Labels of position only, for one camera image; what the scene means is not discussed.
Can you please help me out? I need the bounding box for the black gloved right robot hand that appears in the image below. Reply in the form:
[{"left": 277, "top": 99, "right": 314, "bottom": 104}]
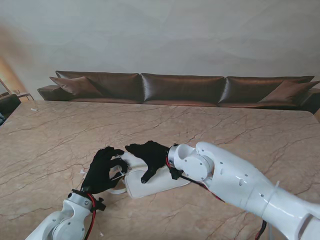
[{"left": 124, "top": 140, "right": 173, "bottom": 185}]

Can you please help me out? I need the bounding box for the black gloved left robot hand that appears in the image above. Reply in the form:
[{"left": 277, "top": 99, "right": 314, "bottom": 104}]
[{"left": 81, "top": 146, "right": 128, "bottom": 195}]

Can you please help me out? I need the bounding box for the white zip tie loop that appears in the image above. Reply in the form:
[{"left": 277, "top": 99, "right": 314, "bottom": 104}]
[{"left": 111, "top": 169, "right": 126, "bottom": 181}]

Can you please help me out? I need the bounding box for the cream white cosmetics bag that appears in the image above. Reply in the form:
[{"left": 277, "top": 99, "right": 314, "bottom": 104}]
[{"left": 108, "top": 152, "right": 192, "bottom": 200}]

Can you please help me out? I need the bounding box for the brown leather sofa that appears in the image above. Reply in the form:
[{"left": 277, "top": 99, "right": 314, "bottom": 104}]
[{"left": 37, "top": 70, "right": 320, "bottom": 115}]

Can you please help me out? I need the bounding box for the brown sofa cushion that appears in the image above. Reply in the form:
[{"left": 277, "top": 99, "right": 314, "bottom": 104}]
[
  {"left": 258, "top": 79, "right": 320, "bottom": 103},
  {"left": 49, "top": 76, "right": 103, "bottom": 99}
]

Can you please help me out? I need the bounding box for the small wooden side table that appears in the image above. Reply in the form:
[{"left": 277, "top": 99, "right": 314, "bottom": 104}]
[{"left": 14, "top": 91, "right": 35, "bottom": 102}]

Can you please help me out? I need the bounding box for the dark armchair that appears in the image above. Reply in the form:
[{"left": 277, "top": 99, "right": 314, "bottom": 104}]
[{"left": 0, "top": 94, "right": 22, "bottom": 115}]

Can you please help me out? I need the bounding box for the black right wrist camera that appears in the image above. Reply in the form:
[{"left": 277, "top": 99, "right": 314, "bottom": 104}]
[{"left": 170, "top": 167, "right": 185, "bottom": 181}]

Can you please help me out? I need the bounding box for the red black right arm cable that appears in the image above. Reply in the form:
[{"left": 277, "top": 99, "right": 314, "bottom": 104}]
[{"left": 164, "top": 154, "right": 267, "bottom": 240}]

